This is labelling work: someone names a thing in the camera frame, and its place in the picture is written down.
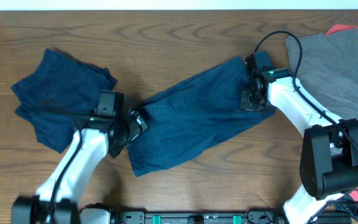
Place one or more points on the folded navy blue garment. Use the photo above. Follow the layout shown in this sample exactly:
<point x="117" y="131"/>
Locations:
<point x="62" y="90"/>

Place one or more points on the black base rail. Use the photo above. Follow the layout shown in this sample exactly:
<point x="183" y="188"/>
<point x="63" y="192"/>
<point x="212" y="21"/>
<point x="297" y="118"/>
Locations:
<point x="197" y="217"/>

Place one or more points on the grey shorts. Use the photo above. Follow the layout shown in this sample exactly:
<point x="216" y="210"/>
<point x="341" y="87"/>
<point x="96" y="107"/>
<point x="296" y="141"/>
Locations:
<point x="327" y="67"/>

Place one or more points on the black garment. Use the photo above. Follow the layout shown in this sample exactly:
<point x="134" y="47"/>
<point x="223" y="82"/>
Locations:
<point x="352" y="210"/>

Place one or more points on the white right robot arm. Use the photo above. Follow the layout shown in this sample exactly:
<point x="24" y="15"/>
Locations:
<point x="329" y="155"/>

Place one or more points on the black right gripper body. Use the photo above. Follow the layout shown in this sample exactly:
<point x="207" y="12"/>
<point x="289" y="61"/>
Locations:
<point x="249" y="101"/>

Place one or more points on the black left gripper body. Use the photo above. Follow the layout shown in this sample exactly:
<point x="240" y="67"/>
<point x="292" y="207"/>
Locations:
<point x="128" y="130"/>

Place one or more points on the navy blue shorts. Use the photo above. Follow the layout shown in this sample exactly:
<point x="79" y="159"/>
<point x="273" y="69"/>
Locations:
<point x="192" y="116"/>

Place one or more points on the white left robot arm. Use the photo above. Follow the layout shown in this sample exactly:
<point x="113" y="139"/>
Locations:
<point x="57" y="199"/>

